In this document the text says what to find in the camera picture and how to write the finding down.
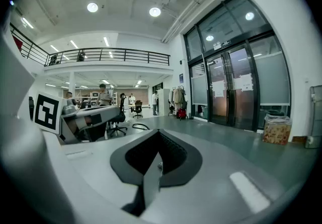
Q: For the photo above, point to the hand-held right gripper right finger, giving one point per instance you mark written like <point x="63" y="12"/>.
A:
<point x="156" y="177"/>

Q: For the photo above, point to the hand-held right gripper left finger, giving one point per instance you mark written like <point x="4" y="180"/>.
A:
<point x="141" y="197"/>

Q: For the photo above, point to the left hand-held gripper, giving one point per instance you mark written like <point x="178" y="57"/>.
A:
<point x="47" y="112"/>

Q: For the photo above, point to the black office chair with headrest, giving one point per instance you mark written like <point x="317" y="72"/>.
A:
<point x="119" y="117"/>

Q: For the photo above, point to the white shelf unit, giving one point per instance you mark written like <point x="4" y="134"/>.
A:
<point x="93" y="97"/>

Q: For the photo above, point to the black balcony railing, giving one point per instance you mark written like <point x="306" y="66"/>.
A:
<point x="108" y="55"/>

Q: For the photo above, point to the white cabinet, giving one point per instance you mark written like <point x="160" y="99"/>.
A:
<point x="163" y="102"/>

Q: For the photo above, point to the red bag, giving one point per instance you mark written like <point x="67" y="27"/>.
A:
<point x="181" y="113"/>

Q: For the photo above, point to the coat rack with clothes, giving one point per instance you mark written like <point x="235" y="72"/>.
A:
<point x="177" y="99"/>

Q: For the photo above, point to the round ceiling lamp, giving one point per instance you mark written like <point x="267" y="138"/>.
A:
<point x="92" y="7"/>
<point x="154" y="11"/>

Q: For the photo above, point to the white paper sheet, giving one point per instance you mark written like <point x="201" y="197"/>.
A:
<point x="218" y="89"/>
<point x="245" y="82"/>

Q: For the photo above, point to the patterned cardboard box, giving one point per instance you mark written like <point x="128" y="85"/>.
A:
<point x="276" y="132"/>

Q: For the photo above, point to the black framed glass doors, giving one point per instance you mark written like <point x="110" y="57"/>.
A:
<point x="236" y="72"/>

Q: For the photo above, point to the white ceiling pipes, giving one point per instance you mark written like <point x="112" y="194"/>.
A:
<point x="191" y="9"/>

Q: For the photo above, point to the grey storage rack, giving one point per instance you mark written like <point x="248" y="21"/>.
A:
<point x="314" y="117"/>

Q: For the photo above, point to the blue wall sign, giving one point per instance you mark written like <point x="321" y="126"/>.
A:
<point x="181" y="77"/>

